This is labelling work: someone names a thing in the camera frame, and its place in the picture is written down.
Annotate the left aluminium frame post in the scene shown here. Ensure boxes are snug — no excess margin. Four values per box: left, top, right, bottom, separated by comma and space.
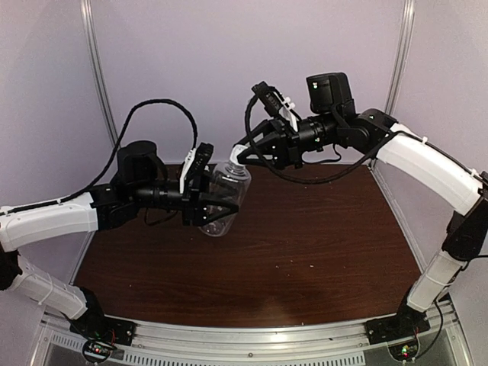
80, 0, 117, 147

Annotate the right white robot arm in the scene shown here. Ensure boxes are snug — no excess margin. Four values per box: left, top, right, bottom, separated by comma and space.
238, 72, 487, 337

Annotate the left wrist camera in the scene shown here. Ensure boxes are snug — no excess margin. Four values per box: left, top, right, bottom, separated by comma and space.
179, 143, 214, 194

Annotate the front aluminium rail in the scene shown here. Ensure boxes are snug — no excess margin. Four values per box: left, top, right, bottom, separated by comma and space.
27, 300, 474, 365

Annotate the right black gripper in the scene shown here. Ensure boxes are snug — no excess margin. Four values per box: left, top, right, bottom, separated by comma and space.
235, 108, 342, 169

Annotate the left black braided cable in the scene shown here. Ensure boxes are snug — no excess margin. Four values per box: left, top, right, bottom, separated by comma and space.
3, 98, 200, 214

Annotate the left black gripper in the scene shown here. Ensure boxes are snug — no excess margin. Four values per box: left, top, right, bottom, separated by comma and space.
130, 168, 238, 226

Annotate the black braided cable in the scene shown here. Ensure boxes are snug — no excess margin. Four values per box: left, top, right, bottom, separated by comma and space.
243, 97, 397, 183
3, 98, 200, 214

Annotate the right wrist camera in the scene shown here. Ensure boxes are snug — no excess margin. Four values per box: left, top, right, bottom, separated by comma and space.
251, 82, 301, 132

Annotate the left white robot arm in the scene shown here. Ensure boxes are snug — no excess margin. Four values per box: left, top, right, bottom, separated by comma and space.
1, 140, 239, 340

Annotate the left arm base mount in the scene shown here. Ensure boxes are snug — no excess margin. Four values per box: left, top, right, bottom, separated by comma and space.
65, 316, 136, 364

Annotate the clear plastic bottle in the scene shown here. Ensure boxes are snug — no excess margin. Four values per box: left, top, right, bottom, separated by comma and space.
201, 159, 252, 237

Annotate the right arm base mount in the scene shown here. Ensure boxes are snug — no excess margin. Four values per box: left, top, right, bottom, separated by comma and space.
364, 307, 431, 362

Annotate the aluminium frame post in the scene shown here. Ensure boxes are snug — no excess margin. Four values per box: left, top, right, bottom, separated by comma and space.
80, 0, 117, 147
385, 0, 416, 114

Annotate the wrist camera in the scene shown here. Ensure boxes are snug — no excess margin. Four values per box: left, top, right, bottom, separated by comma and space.
251, 82, 301, 132
179, 143, 214, 194

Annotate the right aluminium frame post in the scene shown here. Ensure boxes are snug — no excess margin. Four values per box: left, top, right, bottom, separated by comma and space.
385, 0, 416, 114

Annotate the white flip bottle cap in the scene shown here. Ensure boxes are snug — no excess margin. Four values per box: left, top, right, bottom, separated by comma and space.
229, 144, 248, 167

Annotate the right black braided cable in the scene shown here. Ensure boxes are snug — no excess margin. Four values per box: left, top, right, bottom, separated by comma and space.
243, 97, 397, 183

